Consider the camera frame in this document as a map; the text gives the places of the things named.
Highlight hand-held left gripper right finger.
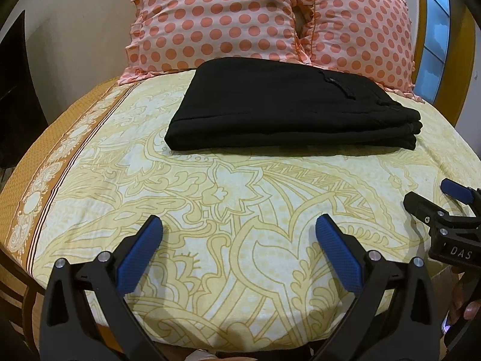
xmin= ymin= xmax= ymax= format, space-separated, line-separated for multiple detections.
xmin=315 ymin=214 xmax=442 ymax=361

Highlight person's right hand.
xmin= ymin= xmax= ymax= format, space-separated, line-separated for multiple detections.
xmin=449 ymin=271 xmax=481 ymax=328

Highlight black pants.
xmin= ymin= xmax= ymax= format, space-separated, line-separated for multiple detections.
xmin=164 ymin=57 xmax=421 ymax=153

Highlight wooden framed window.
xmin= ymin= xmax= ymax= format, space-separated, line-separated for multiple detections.
xmin=413 ymin=0 xmax=478 ymax=128

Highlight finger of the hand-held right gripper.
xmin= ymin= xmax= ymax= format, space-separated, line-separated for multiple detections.
xmin=404 ymin=192 xmax=457 ymax=234
xmin=440 ymin=178 xmax=481 ymax=215

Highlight yellow patterned bed sheet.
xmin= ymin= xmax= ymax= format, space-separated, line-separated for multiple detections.
xmin=0 ymin=69 xmax=481 ymax=350

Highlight pink polka dot pillow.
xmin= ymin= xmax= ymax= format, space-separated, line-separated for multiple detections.
xmin=118 ymin=0 xmax=312 ymax=85
xmin=293 ymin=0 xmax=418 ymax=102

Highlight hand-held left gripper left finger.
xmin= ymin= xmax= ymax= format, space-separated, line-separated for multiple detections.
xmin=39 ymin=214 xmax=164 ymax=361

